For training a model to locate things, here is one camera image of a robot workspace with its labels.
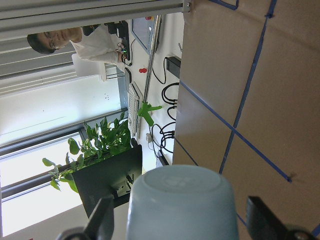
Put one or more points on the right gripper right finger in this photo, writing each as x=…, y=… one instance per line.
x=263, y=224

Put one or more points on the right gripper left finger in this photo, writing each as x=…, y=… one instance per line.
x=100, y=225

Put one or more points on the light blue cup front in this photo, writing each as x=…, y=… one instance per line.
x=181, y=202

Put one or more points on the black monitor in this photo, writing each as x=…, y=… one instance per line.
x=111, y=177

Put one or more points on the green potted plant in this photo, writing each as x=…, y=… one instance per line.
x=103, y=141

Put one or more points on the green clamp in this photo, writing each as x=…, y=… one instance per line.
x=145, y=110

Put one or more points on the white keyboard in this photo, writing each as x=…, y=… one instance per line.
x=135, y=98

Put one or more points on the black power brick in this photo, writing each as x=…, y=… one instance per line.
x=173, y=65

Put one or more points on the seated person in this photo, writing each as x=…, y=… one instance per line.
x=95, y=43

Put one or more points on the teach pendant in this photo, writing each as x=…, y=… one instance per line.
x=142, y=29

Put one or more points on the aluminium frame post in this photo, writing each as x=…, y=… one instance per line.
x=21, y=17

